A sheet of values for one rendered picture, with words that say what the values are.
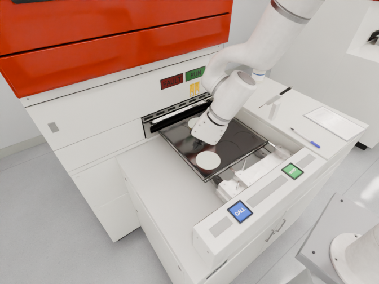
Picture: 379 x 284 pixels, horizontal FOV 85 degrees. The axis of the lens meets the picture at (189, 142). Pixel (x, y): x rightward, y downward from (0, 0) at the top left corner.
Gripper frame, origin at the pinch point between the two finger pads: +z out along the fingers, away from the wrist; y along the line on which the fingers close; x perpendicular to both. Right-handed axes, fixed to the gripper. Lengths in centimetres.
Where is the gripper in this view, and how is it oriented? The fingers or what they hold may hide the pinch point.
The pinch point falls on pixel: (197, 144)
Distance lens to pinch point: 80.0
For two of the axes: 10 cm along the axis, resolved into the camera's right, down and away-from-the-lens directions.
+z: -4.2, 6.0, 6.8
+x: 1.7, -6.8, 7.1
